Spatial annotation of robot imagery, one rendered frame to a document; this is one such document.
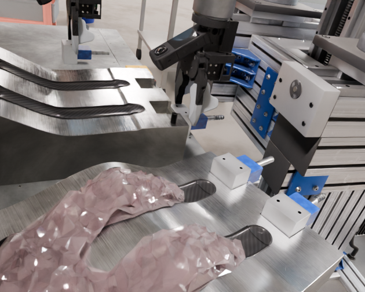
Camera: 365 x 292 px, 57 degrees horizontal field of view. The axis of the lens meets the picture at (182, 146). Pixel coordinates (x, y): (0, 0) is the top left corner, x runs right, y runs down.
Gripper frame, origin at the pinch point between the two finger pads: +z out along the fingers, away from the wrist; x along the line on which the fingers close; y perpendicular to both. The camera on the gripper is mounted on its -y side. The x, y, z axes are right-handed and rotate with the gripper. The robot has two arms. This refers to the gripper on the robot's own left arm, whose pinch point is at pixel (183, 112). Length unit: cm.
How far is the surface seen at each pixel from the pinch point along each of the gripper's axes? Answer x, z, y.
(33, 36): 63, 5, -24
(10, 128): -10.9, -5.4, -32.8
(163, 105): -2.7, -3.4, -6.1
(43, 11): 277, 48, -3
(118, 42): 60, 5, 3
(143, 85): 8.2, -2.7, -6.5
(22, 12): 285, 52, -19
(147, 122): -10.2, -4.4, -12.2
